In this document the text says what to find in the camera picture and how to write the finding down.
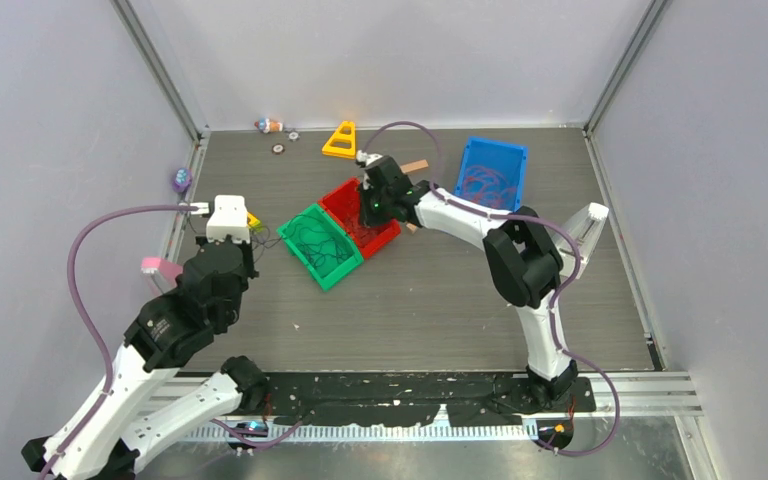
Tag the small figurine toy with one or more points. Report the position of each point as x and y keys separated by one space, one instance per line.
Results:
x=267 y=125

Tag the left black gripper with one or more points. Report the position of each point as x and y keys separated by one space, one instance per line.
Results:
x=251 y=269

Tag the yellow triangle block far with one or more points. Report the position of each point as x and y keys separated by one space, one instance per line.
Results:
x=342 y=142

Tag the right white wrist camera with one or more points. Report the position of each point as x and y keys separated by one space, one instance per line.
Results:
x=365 y=160

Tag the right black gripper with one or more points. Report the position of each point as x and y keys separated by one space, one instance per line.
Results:
x=367 y=216

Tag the yellow triangle block near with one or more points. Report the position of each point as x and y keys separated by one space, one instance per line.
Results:
x=253 y=222

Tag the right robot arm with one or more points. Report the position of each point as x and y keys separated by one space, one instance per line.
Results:
x=523 y=261

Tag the green plastic bin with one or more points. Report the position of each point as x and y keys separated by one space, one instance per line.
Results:
x=325 y=250

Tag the blue plastic bin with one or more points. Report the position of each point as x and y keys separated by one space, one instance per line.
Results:
x=492 y=173

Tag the red plastic bin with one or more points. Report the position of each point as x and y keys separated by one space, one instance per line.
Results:
x=343 y=205

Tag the yellow triangle block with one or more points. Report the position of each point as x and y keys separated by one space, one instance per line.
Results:
x=342 y=142
x=253 y=222

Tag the purple round toy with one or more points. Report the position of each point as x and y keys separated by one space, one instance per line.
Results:
x=182 y=180

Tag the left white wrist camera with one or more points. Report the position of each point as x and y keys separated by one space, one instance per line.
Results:
x=227 y=219

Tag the white tape dispenser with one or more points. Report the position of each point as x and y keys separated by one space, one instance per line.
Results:
x=585 y=228

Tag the wooden block far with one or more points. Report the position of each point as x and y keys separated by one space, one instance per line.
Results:
x=415 y=166

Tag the pink tape dispenser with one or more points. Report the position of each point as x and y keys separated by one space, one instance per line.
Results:
x=160 y=274

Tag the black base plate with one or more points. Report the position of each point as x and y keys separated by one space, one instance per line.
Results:
x=405 y=399

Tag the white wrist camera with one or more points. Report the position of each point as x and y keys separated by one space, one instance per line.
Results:
x=365 y=160
x=227 y=219

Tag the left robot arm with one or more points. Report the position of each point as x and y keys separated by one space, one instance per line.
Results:
x=115 y=439

